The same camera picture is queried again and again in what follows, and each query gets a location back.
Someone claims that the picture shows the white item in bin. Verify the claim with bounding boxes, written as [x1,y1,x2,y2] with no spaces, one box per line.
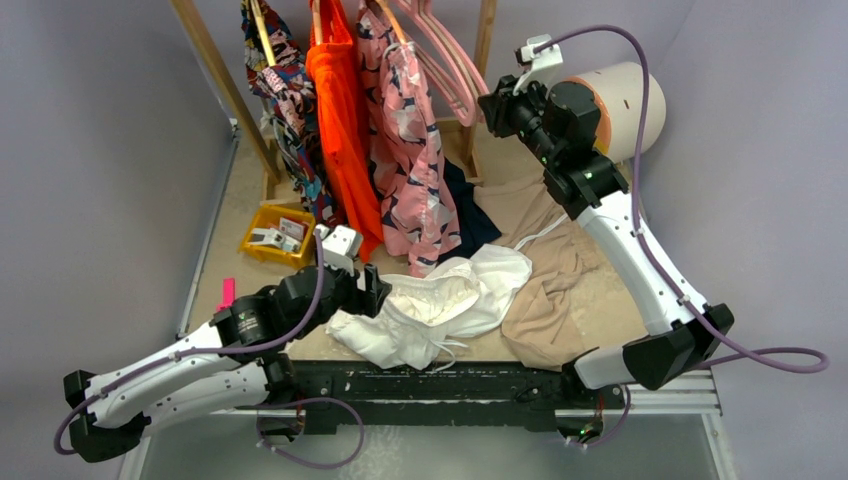
[247,227,302,253]

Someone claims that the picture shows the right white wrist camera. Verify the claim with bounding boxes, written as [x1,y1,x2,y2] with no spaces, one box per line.
[512,34,563,95]

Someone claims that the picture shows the pink plastic clip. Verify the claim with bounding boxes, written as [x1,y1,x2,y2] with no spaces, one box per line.
[216,277,236,312]

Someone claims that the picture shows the navy blue shorts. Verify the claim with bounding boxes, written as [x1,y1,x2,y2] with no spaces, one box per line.
[439,160,502,262]

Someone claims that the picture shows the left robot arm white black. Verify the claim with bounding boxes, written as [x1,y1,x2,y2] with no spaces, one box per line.
[53,264,392,463]

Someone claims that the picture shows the pink shark print shorts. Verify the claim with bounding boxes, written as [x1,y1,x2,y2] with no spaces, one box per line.
[355,1,461,277]

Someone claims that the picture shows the yellow plastic bin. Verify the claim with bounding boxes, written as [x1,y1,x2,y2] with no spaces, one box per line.
[239,204,316,269]

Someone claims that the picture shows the round white drawer cabinet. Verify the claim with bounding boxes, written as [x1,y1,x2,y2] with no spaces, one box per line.
[567,62,666,164]

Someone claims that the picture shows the white shorts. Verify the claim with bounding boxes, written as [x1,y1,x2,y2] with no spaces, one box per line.
[325,244,532,370]

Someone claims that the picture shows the comic print shorts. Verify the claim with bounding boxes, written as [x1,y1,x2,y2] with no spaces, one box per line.
[240,1,346,226]

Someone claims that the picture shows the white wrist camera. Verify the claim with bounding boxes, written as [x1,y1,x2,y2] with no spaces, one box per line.
[512,34,563,95]
[314,224,363,275]

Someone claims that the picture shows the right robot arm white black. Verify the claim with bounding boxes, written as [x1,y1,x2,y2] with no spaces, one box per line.
[478,75,734,407]

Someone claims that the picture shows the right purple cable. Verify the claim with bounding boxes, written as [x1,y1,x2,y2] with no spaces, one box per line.
[533,25,831,374]

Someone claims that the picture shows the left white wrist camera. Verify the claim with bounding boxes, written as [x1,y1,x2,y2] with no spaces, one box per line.
[314,224,363,275]

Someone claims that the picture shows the beige shorts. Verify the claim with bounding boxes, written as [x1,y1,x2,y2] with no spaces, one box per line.
[473,165,631,372]

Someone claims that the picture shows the wooden clothes rack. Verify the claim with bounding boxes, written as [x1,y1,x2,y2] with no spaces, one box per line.
[171,0,497,205]

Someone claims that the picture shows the orange mesh shorts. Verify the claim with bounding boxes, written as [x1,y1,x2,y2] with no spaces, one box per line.
[306,1,383,263]

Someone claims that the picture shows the pink wooden hanger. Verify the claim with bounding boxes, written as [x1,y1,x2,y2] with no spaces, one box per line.
[384,0,475,124]
[390,0,492,128]

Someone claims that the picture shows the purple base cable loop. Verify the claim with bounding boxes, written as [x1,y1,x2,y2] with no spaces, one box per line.
[254,397,367,471]

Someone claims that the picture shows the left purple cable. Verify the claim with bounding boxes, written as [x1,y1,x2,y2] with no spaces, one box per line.
[52,231,327,457]

